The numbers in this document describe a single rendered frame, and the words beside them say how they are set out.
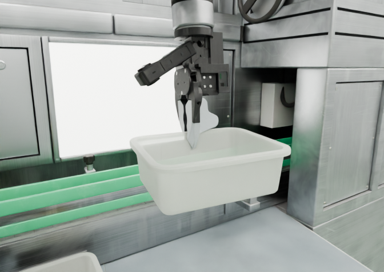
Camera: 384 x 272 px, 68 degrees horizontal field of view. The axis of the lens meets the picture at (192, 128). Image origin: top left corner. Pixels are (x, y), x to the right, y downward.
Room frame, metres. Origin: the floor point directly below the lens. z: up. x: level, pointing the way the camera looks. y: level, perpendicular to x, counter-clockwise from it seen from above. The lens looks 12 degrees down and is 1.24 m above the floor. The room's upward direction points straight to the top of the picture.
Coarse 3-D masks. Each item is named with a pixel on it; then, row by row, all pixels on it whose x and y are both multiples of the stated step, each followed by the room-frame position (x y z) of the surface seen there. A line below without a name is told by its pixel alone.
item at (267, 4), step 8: (240, 0) 1.07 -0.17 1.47; (248, 0) 1.04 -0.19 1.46; (256, 0) 1.01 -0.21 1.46; (264, 0) 1.03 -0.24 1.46; (272, 0) 1.00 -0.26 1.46; (280, 0) 0.92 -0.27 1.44; (240, 8) 1.07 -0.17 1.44; (248, 8) 1.04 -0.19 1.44; (256, 8) 1.06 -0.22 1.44; (264, 8) 1.03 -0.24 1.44; (272, 8) 0.94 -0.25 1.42; (280, 8) 0.97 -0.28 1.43; (248, 16) 1.04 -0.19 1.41; (264, 16) 0.97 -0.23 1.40
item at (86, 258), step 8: (72, 256) 0.55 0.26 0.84; (80, 256) 0.55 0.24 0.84; (88, 256) 0.55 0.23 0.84; (48, 264) 0.52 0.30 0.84; (56, 264) 0.53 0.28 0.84; (64, 264) 0.53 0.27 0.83; (72, 264) 0.54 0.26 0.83; (80, 264) 0.55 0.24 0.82; (88, 264) 0.55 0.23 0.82; (96, 264) 0.52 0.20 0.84
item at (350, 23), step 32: (288, 0) 0.97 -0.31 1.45; (320, 0) 0.85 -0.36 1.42; (352, 0) 0.85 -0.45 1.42; (256, 32) 1.06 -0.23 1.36; (288, 32) 0.94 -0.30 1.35; (320, 32) 0.84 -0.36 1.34; (352, 32) 0.86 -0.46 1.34; (256, 64) 1.06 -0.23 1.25; (288, 64) 0.93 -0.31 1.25; (320, 64) 0.84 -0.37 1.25; (352, 64) 0.87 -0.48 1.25
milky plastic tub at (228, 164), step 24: (144, 144) 0.48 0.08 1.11; (168, 144) 0.50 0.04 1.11; (216, 144) 0.54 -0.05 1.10; (240, 144) 0.53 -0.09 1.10; (264, 144) 0.47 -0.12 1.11; (144, 168) 0.42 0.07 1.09; (168, 168) 0.33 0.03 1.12; (192, 168) 0.34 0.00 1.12; (216, 168) 0.37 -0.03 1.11; (240, 168) 0.38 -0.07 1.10; (264, 168) 0.40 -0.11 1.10; (168, 192) 0.34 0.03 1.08; (192, 192) 0.36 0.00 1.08; (216, 192) 0.37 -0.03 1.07; (240, 192) 0.39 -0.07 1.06; (264, 192) 0.41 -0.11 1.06
